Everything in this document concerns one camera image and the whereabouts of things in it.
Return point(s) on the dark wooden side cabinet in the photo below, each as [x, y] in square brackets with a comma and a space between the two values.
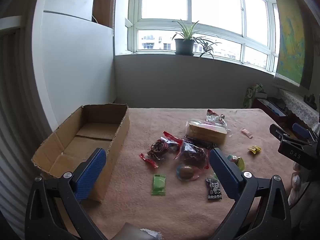
[271, 108]

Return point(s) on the black patterned snack packet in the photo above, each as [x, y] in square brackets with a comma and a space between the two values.
[213, 190]

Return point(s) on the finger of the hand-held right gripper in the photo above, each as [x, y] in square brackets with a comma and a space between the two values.
[276, 130]
[301, 129]

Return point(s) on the white framed window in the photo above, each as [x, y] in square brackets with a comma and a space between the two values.
[212, 2]

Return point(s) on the white lace cloth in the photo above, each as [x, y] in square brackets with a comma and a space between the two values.
[297, 102]

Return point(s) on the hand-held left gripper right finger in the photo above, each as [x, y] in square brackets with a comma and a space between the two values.
[223, 172]

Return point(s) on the clear red dried fruit packet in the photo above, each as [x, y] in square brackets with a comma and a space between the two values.
[192, 155]
[156, 150]

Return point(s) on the wall map poster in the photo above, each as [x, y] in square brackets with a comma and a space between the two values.
[292, 42]

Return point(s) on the white ribbed radiator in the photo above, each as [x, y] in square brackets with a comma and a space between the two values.
[15, 130]

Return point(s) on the green snack packet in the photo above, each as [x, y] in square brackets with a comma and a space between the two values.
[158, 185]

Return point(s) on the potted spider plant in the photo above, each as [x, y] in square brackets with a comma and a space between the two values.
[184, 46]

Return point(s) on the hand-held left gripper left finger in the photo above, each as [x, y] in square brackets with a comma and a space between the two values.
[91, 173]

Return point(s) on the clear pack of crackers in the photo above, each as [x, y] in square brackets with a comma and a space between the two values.
[205, 132]

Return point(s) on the yellow-green snack packet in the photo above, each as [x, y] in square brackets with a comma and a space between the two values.
[238, 162]

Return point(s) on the yellow candy wrapper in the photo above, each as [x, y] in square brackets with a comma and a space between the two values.
[255, 150]

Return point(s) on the person's right hand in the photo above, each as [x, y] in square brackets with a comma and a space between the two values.
[295, 180]

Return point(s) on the red and silver pouch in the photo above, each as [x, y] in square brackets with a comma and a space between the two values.
[212, 117]

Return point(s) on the white cabinet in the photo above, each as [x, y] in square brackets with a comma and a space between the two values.
[75, 67]

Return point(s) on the pink candy wrapper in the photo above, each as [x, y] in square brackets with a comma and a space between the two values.
[247, 133]

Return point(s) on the large brown chocolate bar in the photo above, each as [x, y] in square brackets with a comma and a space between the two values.
[203, 144]

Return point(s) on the clear packet brown round cake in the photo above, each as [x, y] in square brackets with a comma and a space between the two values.
[186, 172]

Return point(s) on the cardboard box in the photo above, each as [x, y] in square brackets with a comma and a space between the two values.
[82, 140]

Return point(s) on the green printed bag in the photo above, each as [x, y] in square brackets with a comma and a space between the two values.
[252, 95]

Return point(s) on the small dark figurine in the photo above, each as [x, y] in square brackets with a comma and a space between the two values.
[310, 98]

